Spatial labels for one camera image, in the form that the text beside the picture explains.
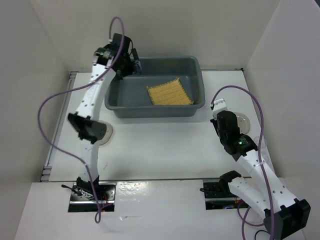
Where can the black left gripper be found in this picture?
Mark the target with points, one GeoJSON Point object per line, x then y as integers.
{"type": "Point", "coordinates": [137, 68]}

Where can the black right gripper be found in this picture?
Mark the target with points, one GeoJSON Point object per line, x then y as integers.
{"type": "Point", "coordinates": [215, 122]}

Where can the yellow bamboo placemat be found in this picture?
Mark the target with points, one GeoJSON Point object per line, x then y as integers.
{"type": "Point", "coordinates": [169, 93]}

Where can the clear glass plate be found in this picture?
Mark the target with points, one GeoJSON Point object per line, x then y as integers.
{"type": "Point", "coordinates": [243, 123]}
{"type": "Point", "coordinates": [108, 134]}

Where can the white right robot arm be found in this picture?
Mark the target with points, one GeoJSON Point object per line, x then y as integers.
{"type": "Point", "coordinates": [282, 212]}

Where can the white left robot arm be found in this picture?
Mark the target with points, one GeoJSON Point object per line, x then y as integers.
{"type": "Point", "coordinates": [109, 62]}

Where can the grey plastic bin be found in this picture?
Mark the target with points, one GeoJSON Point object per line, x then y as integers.
{"type": "Point", "coordinates": [129, 98]}

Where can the clear glass cup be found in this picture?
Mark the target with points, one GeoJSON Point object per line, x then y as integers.
{"type": "Point", "coordinates": [264, 150]}

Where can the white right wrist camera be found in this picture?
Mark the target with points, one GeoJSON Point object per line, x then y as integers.
{"type": "Point", "coordinates": [218, 106]}

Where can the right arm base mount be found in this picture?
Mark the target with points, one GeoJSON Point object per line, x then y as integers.
{"type": "Point", "coordinates": [215, 198]}

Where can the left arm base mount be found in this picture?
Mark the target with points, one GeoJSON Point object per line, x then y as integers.
{"type": "Point", "coordinates": [81, 201]}

